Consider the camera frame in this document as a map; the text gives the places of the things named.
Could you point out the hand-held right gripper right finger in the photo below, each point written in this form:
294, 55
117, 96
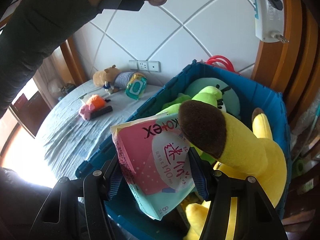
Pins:
200, 180

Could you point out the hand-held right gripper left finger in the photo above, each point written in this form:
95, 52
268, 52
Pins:
113, 180

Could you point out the white plug adapter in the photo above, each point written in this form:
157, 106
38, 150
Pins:
267, 22

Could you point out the pink and teal pad packet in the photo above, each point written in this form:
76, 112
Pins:
150, 160

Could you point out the yellow plush toy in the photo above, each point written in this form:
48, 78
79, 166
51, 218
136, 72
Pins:
250, 155

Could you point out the green frog plush toy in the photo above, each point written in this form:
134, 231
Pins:
207, 96

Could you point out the blue plastic crate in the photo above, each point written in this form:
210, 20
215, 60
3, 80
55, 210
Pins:
250, 92

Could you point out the person's left forearm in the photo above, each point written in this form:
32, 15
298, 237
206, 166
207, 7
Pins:
32, 30

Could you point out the pink pig plush toy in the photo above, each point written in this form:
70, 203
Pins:
91, 105

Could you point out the brown capybara plush striped shirt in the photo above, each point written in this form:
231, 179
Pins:
105, 76

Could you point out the green wet wipes packet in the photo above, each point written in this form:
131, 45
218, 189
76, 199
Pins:
136, 87

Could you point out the small blue white figure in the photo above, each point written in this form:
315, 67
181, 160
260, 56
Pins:
108, 86

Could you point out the teal plush toy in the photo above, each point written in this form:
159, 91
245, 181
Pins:
212, 86

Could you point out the white plastic bag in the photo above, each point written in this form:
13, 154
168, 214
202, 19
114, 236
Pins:
53, 86

